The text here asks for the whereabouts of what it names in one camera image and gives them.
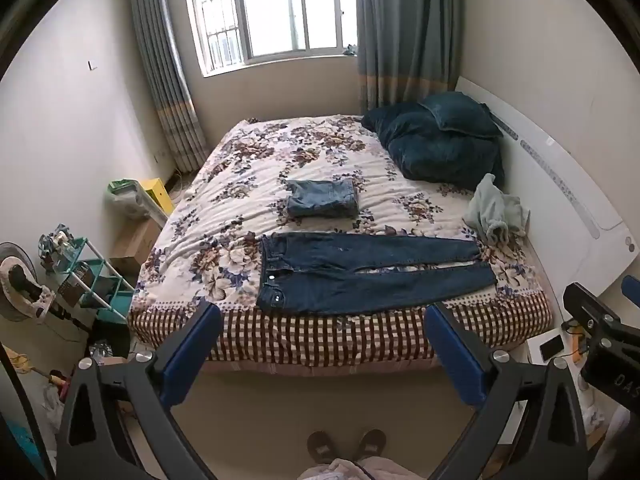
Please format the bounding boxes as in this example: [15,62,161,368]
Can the dark blue denim jeans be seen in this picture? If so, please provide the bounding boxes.
[257,232,497,316]

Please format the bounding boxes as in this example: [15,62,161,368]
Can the black smartphone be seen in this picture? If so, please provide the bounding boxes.
[539,335,564,362]

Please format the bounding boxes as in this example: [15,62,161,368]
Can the white nightstand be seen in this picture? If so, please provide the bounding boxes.
[523,326,596,412]

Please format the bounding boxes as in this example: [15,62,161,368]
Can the white bed headboard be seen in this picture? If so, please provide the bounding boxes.
[457,77,639,298]

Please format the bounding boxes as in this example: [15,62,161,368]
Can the light green crumpled garment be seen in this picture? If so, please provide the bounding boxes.
[462,174,530,246]

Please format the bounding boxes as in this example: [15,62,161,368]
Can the standing fan with cloth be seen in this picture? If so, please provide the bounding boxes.
[0,242,55,323]

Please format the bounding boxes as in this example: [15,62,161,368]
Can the teal shelf rack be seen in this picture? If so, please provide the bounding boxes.
[51,237,134,324]

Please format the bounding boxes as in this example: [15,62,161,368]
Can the left brown slipper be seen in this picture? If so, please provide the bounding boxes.
[307,431,337,465]

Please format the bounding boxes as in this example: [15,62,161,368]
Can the cardboard box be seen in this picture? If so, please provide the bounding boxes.
[110,219,162,276]

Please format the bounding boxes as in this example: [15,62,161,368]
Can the dark teal quilt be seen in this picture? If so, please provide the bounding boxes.
[361,102,504,191]

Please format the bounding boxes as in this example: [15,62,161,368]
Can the folded light blue jeans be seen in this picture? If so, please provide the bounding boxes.
[286,178,359,219]

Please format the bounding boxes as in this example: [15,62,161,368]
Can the dark teal pillow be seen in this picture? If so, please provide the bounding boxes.
[419,91,502,139]

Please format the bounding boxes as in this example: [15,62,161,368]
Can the plastic bag with green item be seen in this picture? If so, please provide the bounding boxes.
[106,179,168,226]

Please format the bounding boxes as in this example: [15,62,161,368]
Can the yellow box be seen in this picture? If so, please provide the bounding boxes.
[140,178,175,216]

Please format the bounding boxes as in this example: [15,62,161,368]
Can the floral bed blanket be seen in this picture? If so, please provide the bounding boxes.
[128,115,553,376]

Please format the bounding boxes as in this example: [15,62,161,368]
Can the right grey striped curtain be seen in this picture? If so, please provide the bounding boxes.
[356,0,464,112]

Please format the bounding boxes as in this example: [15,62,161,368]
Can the grey striped curtain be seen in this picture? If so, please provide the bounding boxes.
[130,0,210,172]
[356,0,464,112]

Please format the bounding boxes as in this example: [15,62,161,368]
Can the left grey striped curtain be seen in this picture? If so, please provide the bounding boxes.
[130,0,210,172]

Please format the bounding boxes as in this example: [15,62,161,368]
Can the window with white frame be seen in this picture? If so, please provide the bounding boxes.
[186,0,357,77]

